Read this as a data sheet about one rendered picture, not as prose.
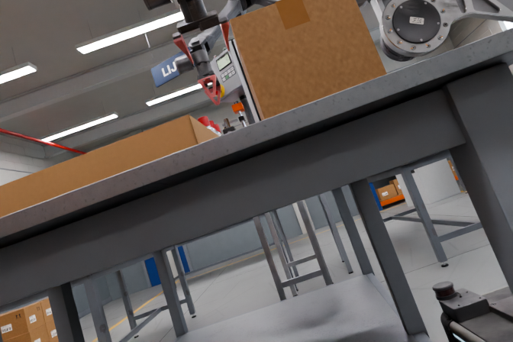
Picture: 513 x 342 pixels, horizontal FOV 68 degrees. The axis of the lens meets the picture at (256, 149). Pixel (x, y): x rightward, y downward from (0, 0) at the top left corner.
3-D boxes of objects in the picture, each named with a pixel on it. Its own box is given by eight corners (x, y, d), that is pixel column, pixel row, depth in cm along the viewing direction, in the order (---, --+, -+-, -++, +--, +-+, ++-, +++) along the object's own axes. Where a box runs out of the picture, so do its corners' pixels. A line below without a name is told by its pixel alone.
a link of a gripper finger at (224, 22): (209, 53, 100) (196, 18, 95) (235, 44, 100) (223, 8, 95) (211, 60, 94) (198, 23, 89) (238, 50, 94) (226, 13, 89)
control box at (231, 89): (233, 102, 179) (221, 66, 182) (258, 85, 168) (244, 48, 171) (217, 102, 171) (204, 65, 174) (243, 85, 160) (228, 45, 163)
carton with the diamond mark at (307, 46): (278, 166, 98) (244, 73, 102) (365, 136, 97) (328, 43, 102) (275, 150, 68) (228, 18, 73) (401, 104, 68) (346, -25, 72)
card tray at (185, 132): (115, 218, 70) (109, 198, 70) (246, 171, 68) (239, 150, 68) (-25, 233, 40) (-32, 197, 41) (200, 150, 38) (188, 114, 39)
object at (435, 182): (408, 207, 681) (382, 144, 701) (436, 196, 693) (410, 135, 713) (430, 204, 614) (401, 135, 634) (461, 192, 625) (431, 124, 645)
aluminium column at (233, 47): (279, 187, 158) (228, 45, 169) (288, 183, 157) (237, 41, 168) (278, 186, 153) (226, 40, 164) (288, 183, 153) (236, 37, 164)
